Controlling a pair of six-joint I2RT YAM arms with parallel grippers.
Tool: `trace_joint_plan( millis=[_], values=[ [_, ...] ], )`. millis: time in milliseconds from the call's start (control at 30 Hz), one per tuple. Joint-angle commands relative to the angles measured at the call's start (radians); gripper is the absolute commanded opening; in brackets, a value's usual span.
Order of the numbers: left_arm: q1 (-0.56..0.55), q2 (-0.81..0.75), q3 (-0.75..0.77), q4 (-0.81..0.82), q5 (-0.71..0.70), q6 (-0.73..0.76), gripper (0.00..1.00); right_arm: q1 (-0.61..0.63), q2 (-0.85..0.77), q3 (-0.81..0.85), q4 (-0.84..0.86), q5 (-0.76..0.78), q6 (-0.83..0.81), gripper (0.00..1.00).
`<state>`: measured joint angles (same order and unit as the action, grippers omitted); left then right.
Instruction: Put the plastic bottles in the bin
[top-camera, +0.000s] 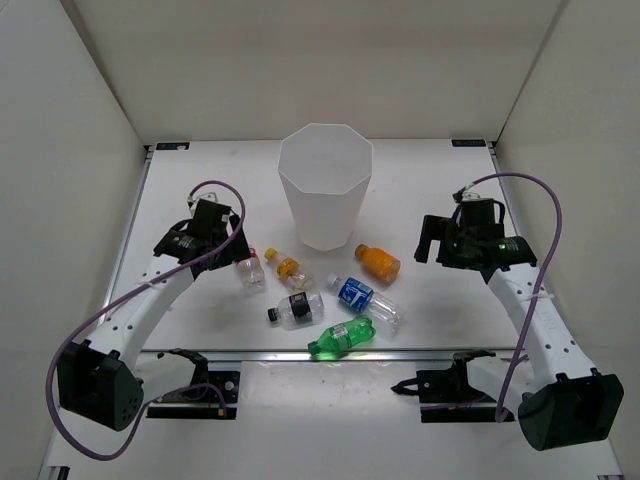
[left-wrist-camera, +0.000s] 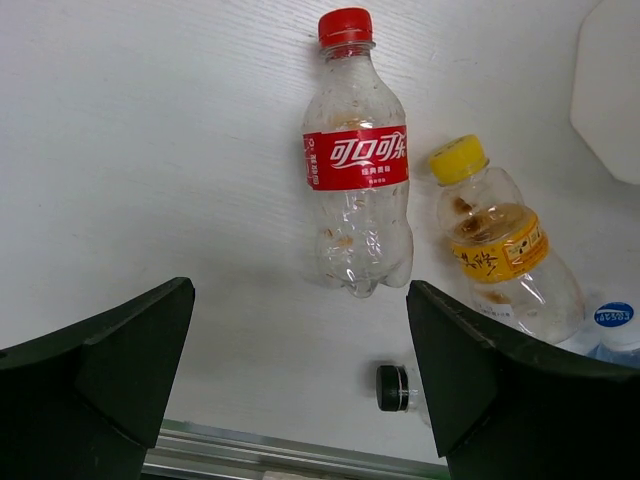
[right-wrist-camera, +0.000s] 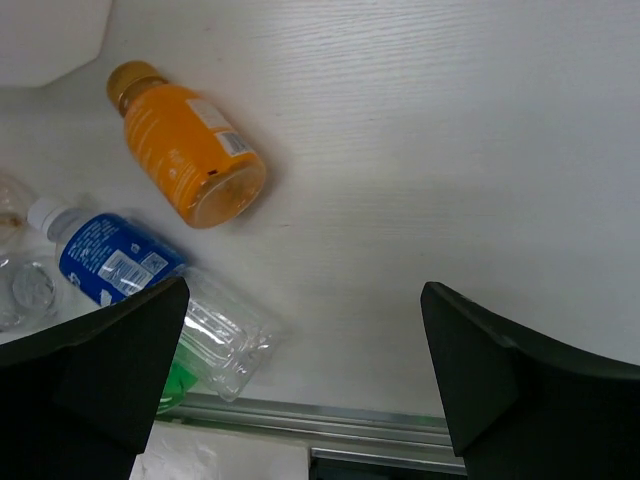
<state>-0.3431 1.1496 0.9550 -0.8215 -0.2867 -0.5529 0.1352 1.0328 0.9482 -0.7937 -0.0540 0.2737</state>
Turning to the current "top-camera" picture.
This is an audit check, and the clear bottle red label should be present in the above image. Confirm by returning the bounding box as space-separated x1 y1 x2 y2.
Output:
235 247 265 293

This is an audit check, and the clear bottle yellow cap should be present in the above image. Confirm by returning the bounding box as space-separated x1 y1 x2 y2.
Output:
264 248 315 293

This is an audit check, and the orange juice bottle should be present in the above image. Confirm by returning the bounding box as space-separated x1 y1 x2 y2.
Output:
354 244 401 283

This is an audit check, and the clear bottle blue label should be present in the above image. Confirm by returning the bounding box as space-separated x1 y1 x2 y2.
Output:
326 274 404 339

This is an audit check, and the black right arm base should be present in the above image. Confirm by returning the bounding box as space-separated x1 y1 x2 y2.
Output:
391 350 497 424

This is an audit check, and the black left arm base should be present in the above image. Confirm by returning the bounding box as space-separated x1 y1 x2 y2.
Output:
146 349 241 421

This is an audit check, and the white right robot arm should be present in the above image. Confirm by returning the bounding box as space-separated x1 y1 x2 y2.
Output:
414 199 624 451

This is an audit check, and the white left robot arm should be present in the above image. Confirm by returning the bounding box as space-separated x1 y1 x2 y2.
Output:
57 200 249 431

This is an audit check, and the white octagonal plastic bin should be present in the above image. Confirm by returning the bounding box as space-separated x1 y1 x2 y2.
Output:
278 123 373 252

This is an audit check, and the clear bottle black label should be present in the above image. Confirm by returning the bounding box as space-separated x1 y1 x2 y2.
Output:
267 292 325 330

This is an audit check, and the left table corner label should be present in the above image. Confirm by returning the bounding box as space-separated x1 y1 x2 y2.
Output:
155 142 190 151

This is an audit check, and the table corner label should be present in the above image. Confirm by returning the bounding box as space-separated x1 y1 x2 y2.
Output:
155 142 190 151
451 139 486 148

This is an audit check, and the right table corner label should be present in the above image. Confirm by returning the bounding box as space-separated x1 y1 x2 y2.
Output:
451 139 486 148

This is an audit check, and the green plastic bottle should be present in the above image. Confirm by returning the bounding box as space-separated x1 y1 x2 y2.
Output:
307 315 376 357

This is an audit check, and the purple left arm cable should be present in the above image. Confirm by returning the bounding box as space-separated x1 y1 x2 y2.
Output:
45 180 248 461

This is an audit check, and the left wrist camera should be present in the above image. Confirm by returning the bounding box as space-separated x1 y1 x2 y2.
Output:
186 191 218 207

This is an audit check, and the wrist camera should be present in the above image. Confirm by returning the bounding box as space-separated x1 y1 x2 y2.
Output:
452 185 482 204
186 191 218 207

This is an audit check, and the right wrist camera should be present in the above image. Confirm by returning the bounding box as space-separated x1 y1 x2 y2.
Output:
452 185 482 204

